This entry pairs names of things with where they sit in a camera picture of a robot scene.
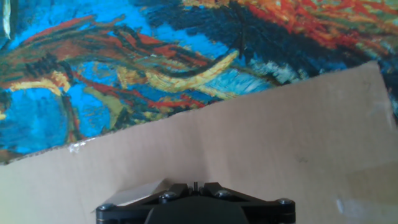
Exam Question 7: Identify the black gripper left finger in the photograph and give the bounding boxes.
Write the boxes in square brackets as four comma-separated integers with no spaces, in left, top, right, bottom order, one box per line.
[95,182,197,224]

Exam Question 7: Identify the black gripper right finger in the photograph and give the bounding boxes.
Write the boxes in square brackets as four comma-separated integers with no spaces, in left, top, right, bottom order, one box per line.
[196,182,296,224]

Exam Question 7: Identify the wooden cube block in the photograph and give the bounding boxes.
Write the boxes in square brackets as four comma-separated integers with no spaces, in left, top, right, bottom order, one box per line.
[91,178,174,214]

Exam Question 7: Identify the brown cardboard sheet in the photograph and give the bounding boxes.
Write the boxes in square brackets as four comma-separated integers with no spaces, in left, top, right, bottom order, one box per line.
[0,60,398,224]

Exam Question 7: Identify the sunflower painting print cloth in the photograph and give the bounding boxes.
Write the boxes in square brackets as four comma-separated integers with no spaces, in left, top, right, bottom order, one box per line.
[0,0,398,164]

